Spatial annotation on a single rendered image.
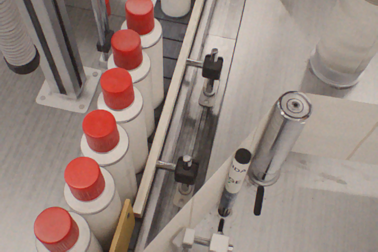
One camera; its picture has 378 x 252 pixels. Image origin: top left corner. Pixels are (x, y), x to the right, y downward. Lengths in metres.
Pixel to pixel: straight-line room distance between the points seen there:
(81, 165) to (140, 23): 0.19
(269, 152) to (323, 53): 0.22
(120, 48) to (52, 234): 0.20
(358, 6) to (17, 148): 0.53
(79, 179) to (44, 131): 0.33
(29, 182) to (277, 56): 0.44
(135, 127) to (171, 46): 0.26
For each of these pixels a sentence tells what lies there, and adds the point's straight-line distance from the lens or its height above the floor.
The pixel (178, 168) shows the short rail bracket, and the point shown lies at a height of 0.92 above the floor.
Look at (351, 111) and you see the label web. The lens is 0.53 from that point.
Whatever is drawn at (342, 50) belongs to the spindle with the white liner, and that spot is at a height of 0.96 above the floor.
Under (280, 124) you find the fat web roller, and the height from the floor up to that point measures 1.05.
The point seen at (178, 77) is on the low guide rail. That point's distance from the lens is 0.67.
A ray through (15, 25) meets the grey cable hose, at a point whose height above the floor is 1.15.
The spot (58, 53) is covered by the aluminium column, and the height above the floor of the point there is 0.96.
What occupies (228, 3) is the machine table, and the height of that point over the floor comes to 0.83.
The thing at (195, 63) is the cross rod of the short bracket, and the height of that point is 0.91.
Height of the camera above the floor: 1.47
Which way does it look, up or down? 60 degrees down
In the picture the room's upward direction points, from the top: 4 degrees clockwise
